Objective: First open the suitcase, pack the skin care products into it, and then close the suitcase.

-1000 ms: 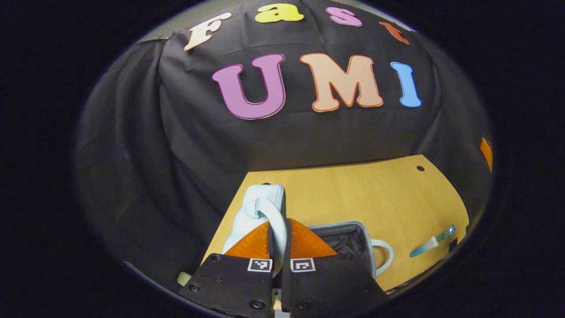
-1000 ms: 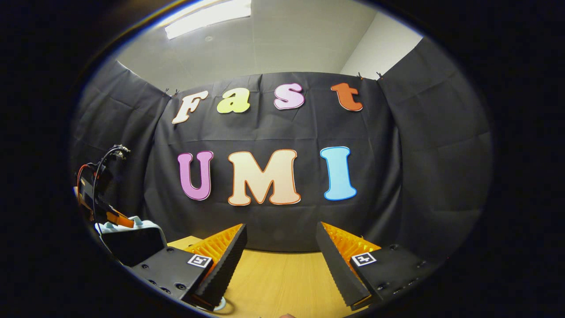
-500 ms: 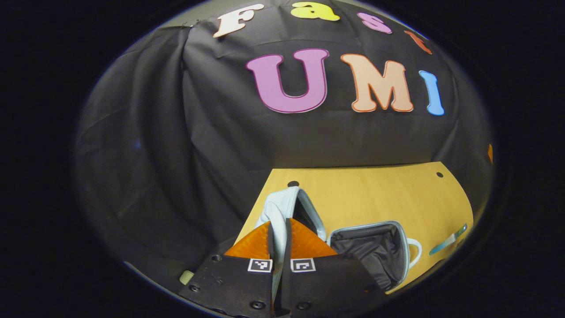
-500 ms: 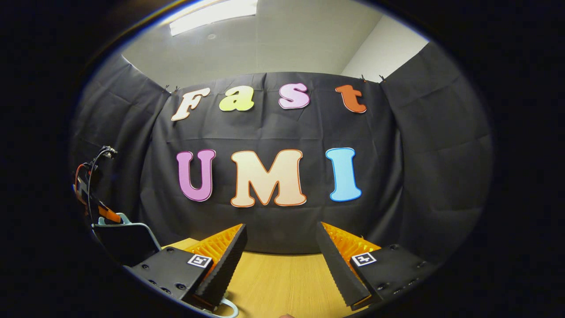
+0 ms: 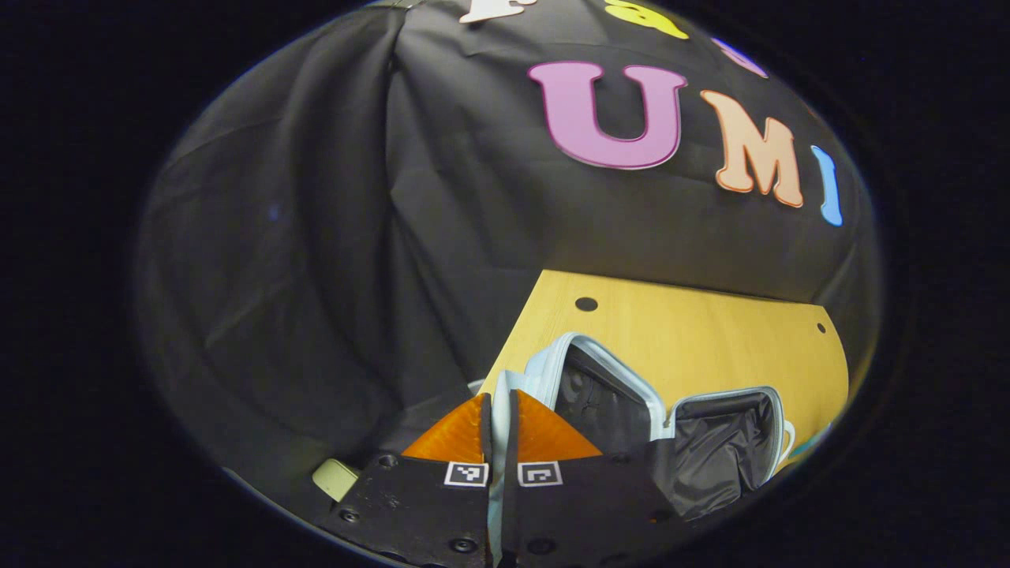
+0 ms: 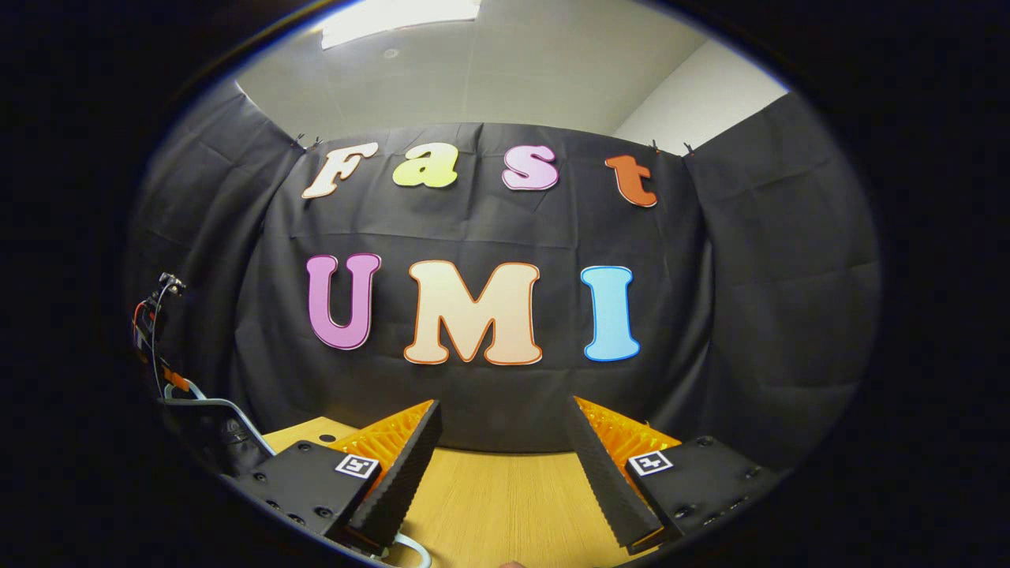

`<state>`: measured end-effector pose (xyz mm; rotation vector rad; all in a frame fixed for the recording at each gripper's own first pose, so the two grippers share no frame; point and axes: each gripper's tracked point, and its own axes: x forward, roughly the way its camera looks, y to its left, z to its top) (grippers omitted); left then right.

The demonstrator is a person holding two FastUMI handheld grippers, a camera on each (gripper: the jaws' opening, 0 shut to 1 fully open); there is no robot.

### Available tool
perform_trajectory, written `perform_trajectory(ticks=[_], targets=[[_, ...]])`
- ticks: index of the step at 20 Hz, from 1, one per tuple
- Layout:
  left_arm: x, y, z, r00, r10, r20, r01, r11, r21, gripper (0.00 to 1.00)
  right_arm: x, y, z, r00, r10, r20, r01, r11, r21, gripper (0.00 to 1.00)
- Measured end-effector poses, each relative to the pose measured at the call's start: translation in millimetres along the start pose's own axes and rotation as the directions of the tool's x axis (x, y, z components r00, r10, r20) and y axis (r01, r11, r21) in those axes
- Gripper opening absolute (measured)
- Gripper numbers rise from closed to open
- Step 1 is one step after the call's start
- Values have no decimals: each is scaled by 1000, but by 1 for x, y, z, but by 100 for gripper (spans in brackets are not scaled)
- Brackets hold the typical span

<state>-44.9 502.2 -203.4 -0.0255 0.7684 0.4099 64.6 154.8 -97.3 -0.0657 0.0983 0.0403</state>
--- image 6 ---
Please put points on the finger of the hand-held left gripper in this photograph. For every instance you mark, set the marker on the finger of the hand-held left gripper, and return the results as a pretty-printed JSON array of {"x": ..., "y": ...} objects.
[{"x": 175, "y": 379}]

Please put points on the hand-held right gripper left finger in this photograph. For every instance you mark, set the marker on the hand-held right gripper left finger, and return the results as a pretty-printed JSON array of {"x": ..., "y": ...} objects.
[{"x": 402, "y": 481}]

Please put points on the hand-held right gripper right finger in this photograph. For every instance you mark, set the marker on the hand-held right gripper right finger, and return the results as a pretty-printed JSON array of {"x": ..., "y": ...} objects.
[{"x": 604, "y": 481}]

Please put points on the light blue suitcase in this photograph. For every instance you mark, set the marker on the light blue suitcase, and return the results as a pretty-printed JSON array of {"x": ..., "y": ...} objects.
[{"x": 229, "y": 438}]

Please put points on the black backdrop cloth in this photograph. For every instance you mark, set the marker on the black backdrop cloth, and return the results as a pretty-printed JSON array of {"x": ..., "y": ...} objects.
[{"x": 750, "y": 300}]

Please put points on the ceiling light panel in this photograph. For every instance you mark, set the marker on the ceiling light panel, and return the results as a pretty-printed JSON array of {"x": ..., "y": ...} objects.
[{"x": 394, "y": 20}]

